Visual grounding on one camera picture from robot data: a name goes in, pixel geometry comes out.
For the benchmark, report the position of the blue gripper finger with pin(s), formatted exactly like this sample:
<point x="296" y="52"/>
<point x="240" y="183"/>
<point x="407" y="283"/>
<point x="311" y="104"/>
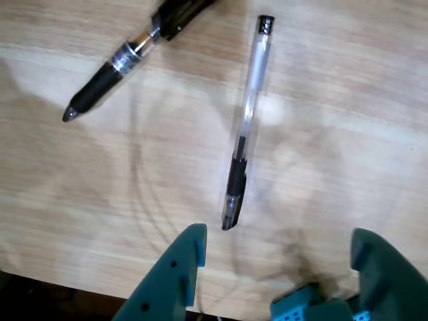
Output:
<point x="391" y="287"/>
<point x="167" y="281"/>

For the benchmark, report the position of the clear pen with black cap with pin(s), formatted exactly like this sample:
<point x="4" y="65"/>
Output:
<point x="236" y="177"/>

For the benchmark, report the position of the black grip chrome tip pen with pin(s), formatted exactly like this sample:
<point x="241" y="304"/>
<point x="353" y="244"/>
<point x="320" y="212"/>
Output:
<point x="97" y="87"/>

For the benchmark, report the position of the blue perforated robot base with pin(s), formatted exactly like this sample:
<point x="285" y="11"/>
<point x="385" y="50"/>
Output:
<point x="294" y="304"/>

